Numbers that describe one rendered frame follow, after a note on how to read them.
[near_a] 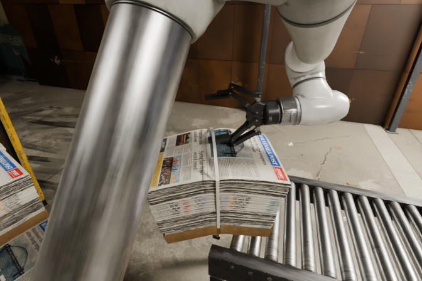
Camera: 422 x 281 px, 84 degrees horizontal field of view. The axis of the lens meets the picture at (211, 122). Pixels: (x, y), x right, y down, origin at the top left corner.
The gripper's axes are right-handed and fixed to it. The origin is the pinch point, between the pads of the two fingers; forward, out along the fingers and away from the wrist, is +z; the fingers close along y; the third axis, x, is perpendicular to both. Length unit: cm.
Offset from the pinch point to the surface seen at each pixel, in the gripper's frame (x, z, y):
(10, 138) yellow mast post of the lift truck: 92, 146, 43
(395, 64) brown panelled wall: 232, -252, 53
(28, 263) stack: -11, 65, 42
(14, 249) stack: -6, 74, 41
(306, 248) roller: -8, -31, 53
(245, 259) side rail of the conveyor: -12, -8, 51
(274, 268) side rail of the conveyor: -15, -17, 52
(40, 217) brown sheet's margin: 5, 70, 38
